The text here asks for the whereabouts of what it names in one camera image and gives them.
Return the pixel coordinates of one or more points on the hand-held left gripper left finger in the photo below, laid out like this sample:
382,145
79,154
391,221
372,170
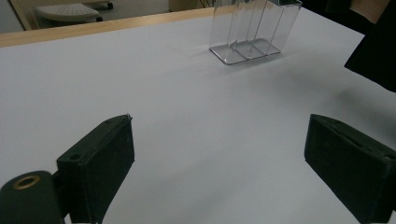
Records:
96,161

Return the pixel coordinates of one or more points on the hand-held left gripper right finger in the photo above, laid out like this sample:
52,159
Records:
351,161

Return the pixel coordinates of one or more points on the clear acrylic divided organizer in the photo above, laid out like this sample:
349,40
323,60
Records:
249,37

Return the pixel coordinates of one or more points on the grey office chair base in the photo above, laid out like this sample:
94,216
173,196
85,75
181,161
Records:
67,12

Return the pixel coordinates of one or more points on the light wooden frame post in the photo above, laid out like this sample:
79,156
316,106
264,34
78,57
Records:
19,14

